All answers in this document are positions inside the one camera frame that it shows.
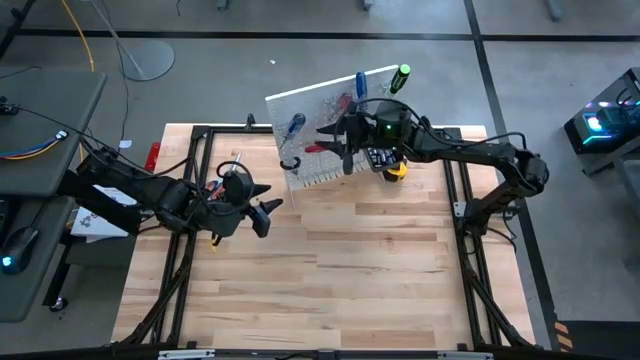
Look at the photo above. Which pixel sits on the small white tag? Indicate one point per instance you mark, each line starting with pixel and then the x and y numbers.
pixel 125 144

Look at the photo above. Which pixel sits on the white printed box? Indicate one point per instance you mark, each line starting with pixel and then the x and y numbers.
pixel 95 225

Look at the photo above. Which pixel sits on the black lit computer case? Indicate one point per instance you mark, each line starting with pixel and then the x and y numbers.
pixel 605 125

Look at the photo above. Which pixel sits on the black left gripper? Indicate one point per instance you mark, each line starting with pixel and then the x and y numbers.
pixel 227 222

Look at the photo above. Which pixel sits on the black computer mouse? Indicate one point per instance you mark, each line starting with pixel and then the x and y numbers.
pixel 20 247

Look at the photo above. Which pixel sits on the white perforated pegboard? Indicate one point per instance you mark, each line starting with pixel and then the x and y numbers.
pixel 310 115

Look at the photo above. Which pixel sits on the grey metal stand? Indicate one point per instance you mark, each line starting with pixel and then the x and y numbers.
pixel 627 185

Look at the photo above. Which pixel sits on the black plastic bin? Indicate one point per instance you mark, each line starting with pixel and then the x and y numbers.
pixel 400 161

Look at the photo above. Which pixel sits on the black mat with hazard stripes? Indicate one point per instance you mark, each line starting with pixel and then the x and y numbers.
pixel 600 340

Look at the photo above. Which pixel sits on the red plastic clip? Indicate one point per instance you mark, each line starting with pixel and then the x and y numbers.
pixel 152 157

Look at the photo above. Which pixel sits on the yellow black tape measure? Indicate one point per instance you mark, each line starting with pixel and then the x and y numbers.
pixel 396 172

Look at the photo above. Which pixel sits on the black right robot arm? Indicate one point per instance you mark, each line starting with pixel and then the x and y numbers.
pixel 475 152

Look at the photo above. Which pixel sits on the grey round-base floor stand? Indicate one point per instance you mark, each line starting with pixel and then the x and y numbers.
pixel 150 60

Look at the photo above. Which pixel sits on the black leg with caster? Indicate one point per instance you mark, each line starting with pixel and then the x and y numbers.
pixel 59 304

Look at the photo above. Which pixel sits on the grey desk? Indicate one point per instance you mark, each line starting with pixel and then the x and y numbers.
pixel 45 125

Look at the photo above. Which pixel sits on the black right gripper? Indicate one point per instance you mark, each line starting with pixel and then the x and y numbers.
pixel 362 135

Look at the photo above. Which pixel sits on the small black desk device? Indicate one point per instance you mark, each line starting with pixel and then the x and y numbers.
pixel 7 107

